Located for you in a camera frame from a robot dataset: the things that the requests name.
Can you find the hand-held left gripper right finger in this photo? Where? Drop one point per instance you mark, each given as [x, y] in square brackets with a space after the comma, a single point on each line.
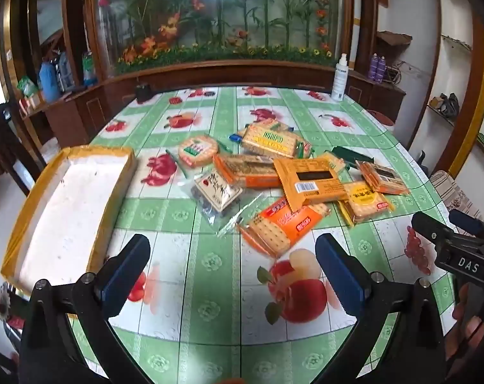
[336, 268]

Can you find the dark green packet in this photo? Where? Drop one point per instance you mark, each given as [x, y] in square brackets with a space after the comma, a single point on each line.
[352, 155]

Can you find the blue bottle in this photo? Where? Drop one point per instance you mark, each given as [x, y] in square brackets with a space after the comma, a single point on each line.
[50, 82]

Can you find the wooden display cabinet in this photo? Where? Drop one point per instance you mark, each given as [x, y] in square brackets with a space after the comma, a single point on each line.
[266, 74]

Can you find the white spray bottle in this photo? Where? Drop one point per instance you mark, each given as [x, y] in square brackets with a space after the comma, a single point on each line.
[340, 80]

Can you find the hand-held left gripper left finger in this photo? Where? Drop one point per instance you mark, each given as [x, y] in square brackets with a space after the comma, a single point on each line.
[126, 272]

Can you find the round cracker packet green label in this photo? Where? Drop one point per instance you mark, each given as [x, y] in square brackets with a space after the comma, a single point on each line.
[198, 150]

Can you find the long orange windowed cracker packet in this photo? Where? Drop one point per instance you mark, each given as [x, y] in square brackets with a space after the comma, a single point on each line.
[246, 170]

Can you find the cracker packet yellow green label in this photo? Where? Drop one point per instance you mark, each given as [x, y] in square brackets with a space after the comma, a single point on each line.
[270, 140]

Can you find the green bag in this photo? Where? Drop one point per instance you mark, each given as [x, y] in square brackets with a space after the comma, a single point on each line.
[27, 87]

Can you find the wooden wall shelf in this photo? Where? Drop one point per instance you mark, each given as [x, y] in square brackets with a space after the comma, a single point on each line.
[393, 39]

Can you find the red orange snack packet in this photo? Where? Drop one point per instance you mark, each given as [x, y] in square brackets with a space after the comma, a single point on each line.
[274, 123]

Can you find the green checked fruit tablecloth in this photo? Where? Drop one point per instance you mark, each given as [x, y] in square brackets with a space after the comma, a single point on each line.
[210, 264]

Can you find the dark tool bundle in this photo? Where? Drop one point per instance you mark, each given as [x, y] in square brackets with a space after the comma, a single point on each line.
[447, 104]

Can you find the dark wooden chair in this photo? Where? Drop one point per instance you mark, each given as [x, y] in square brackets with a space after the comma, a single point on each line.
[2, 140]

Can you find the orange square cracker packet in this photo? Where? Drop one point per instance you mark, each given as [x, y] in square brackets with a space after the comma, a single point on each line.
[282, 224]

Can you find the person's right hand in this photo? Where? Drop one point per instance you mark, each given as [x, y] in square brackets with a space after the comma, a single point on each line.
[471, 326]

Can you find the green can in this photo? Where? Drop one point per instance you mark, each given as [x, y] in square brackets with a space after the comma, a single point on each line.
[89, 70]

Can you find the small black box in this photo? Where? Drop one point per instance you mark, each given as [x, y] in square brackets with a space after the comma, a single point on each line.
[144, 92]

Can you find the white foam box yellow tape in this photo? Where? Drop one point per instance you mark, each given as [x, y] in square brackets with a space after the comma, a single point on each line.
[66, 208]

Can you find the clear water bottle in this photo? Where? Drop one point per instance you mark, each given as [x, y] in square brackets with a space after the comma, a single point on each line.
[66, 72]

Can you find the orange packet dark window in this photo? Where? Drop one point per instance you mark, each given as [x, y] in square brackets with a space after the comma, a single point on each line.
[381, 178]

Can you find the purple bottle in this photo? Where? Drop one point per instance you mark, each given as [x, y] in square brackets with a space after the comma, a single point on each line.
[381, 70]
[373, 68]

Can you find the striped cushion chair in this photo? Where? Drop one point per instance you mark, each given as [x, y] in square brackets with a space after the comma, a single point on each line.
[449, 192]

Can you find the floral glass panel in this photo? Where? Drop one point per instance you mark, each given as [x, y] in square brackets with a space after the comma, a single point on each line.
[226, 8]

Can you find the small cracker packet green trim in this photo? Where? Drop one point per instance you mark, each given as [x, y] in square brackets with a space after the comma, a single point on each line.
[333, 160]

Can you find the orange packet with barcode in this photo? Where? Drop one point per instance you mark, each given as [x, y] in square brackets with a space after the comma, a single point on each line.
[314, 186]

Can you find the clear dark snack packet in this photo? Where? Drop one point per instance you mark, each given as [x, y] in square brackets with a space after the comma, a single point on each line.
[216, 192]

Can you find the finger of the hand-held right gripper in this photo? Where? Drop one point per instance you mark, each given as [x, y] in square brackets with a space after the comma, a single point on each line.
[429, 227]
[467, 220]

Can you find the red stool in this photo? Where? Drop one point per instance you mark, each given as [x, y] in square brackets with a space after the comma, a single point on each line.
[380, 116]

